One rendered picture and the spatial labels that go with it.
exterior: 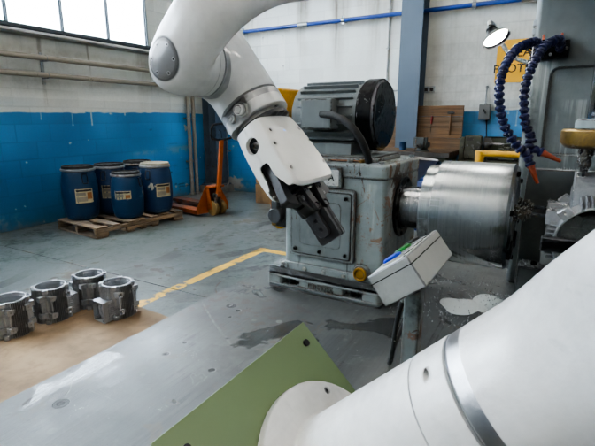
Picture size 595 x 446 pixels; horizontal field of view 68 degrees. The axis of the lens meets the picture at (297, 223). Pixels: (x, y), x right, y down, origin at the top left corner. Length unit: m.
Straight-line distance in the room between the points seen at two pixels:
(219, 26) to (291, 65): 6.83
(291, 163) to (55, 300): 2.39
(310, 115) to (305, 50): 6.08
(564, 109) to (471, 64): 5.07
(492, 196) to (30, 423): 0.96
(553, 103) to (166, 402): 1.15
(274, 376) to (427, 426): 0.19
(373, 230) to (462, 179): 0.24
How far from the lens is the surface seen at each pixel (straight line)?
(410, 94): 6.21
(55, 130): 6.31
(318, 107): 1.16
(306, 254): 1.19
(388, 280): 0.64
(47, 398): 0.92
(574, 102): 1.37
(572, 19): 1.38
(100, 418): 0.84
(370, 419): 0.39
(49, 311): 2.87
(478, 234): 1.05
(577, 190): 1.13
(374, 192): 1.08
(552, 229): 1.06
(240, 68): 0.57
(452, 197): 1.06
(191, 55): 0.52
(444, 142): 6.20
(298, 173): 0.52
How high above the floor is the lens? 1.27
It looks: 13 degrees down
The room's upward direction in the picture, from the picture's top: straight up
